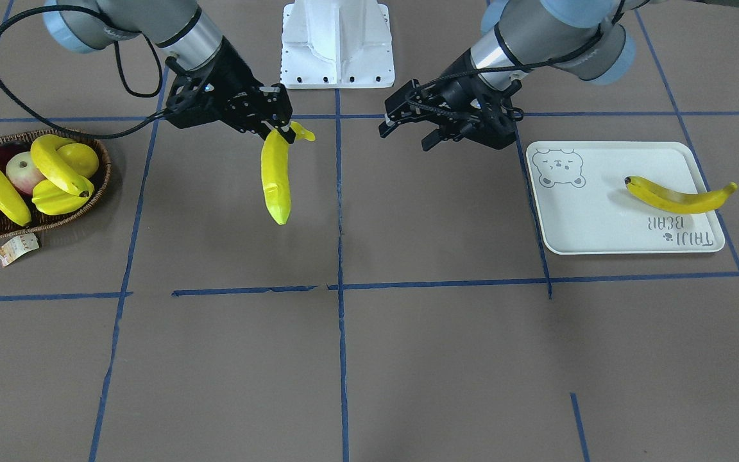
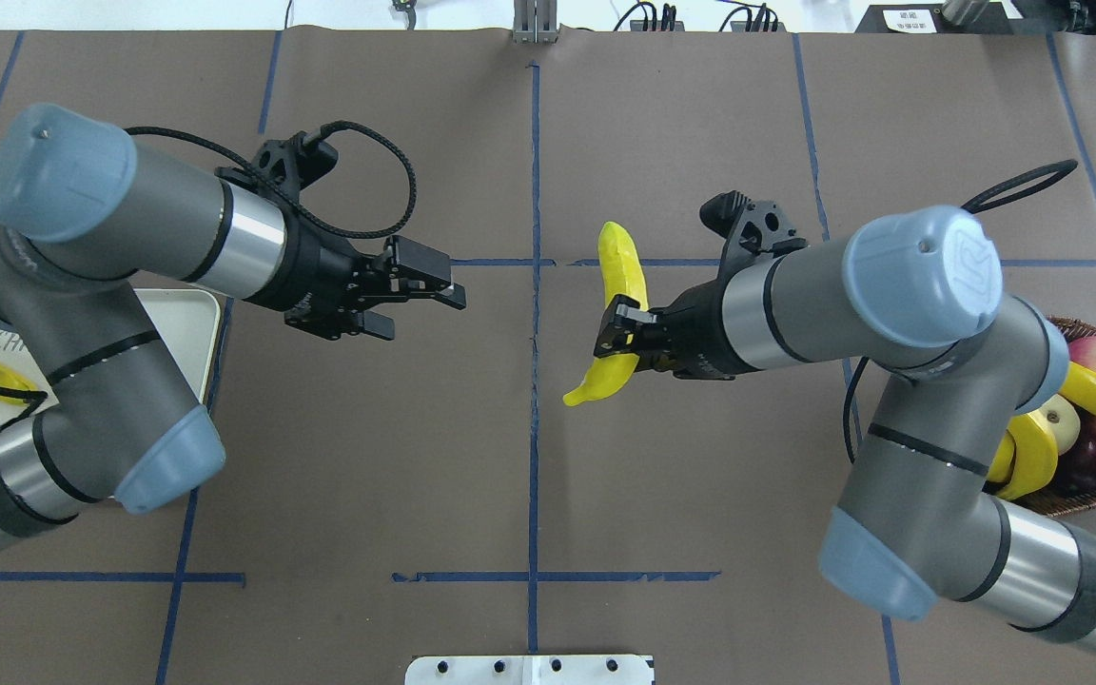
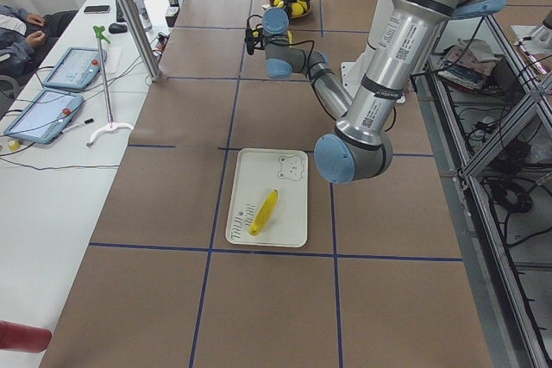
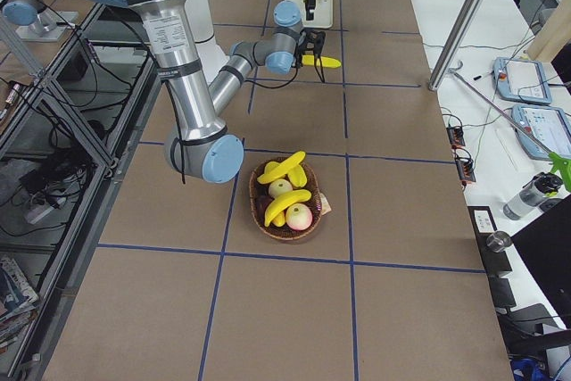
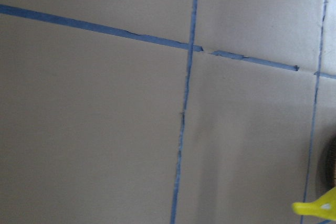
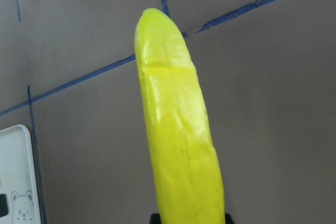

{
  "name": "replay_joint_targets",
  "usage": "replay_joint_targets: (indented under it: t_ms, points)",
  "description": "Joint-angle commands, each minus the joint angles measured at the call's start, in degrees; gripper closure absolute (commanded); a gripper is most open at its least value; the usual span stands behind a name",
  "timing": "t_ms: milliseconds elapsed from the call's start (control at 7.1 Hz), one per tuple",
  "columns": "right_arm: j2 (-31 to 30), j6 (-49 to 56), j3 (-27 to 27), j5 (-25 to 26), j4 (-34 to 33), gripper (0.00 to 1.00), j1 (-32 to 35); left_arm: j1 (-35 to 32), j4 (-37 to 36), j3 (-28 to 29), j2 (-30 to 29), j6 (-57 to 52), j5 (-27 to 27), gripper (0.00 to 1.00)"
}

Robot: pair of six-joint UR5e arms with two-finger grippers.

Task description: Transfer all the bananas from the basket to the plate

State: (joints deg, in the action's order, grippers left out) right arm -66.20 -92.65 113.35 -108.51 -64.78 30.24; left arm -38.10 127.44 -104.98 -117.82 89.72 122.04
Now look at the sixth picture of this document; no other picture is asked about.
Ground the white bear plate tray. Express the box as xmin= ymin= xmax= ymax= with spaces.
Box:
xmin=1 ymin=124 xmax=41 ymax=223

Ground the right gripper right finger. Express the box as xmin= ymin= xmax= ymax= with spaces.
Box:
xmin=225 ymin=214 xmax=234 ymax=224

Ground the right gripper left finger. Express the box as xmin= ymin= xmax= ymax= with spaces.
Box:
xmin=150 ymin=213 xmax=161 ymax=224

